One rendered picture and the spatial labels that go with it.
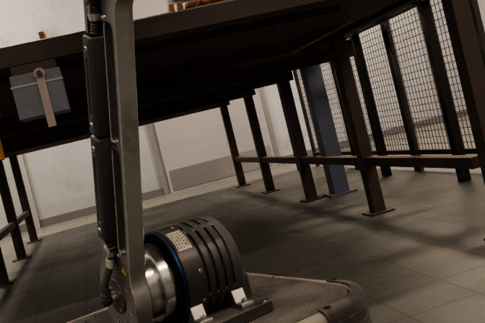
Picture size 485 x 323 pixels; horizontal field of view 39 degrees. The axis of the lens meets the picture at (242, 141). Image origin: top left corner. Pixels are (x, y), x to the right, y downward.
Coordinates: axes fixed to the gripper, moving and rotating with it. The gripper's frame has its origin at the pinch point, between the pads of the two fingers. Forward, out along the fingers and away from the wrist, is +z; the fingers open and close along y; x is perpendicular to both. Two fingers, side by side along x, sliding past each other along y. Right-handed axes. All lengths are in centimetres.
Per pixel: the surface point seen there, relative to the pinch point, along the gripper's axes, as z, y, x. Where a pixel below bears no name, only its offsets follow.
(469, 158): 74, 26, 62
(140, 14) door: -89, -492, 134
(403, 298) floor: 99, 50, 7
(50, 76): 17, 16, -62
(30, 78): 16, 15, -67
